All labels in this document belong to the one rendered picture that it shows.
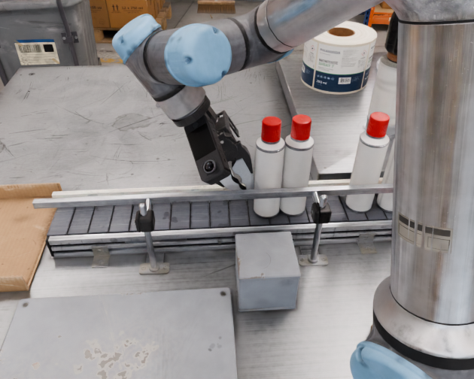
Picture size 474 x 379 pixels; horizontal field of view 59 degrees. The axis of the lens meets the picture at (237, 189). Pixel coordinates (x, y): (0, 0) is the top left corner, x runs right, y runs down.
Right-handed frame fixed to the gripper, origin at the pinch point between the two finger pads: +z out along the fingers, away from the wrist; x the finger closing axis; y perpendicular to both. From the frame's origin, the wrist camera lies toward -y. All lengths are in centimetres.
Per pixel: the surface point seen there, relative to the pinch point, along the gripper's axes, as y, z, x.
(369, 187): -3.6, 8.6, -20.4
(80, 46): 185, -5, 90
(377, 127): -0.8, -1.0, -25.9
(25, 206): 10.1, -15.2, 46.2
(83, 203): -3.9, -16.7, 24.4
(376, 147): -1.8, 2.2, -24.4
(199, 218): -1.1, 0.0, 10.8
